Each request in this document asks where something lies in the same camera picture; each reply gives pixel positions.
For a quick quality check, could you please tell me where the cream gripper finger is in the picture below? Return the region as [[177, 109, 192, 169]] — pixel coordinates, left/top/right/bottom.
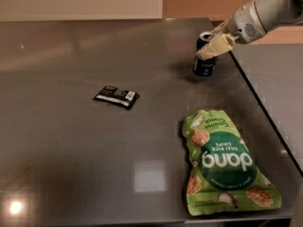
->
[[196, 32, 235, 61], [211, 20, 229, 35]]

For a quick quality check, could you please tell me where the blue pepsi can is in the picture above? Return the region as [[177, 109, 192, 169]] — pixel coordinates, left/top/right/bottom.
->
[[192, 31, 217, 77]]

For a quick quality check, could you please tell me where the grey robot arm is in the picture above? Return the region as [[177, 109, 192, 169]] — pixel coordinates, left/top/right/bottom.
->
[[196, 0, 303, 61]]

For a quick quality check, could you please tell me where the black snack bar wrapper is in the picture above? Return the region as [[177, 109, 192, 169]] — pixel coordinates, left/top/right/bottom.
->
[[93, 85, 139, 110]]

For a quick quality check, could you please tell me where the green dang chips bag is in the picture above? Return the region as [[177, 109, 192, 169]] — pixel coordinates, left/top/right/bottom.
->
[[182, 110, 282, 216]]

